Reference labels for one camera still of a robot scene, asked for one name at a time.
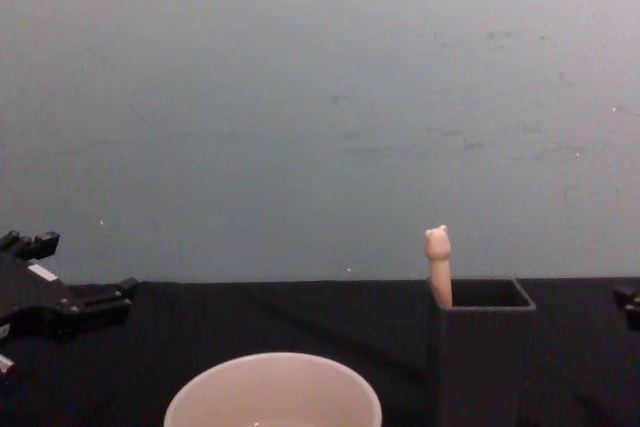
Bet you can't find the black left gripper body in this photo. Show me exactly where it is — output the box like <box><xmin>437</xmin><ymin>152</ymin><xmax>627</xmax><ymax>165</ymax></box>
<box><xmin>0</xmin><ymin>251</ymin><xmax>85</xmax><ymax>343</ymax></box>

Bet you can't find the black square holder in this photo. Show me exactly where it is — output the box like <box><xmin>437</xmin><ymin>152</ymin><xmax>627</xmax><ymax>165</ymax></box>
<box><xmin>428</xmin><ymin>276</ymin><xmax>538</xmax><ymax>427</ymax></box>

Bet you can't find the black table cloth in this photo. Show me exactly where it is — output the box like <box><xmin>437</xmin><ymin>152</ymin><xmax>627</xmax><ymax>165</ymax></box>
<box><xmin>0</xmin><ymin>276</ymin><xmax>640</xmax><ymax>427</ymax></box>

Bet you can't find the white round cup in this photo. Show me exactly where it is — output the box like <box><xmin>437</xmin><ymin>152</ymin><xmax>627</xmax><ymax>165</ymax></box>
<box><xmin>163</xmin><ymin>351</ymin><xmax>384</xmax><ymax>427</ymax></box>

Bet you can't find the wooden bear-headed utensil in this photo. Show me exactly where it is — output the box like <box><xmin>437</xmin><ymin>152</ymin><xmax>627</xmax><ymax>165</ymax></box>
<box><xmin>424</xmin><ymin>224</ymin><xmax>455</xmax><ymax>309</ymax></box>

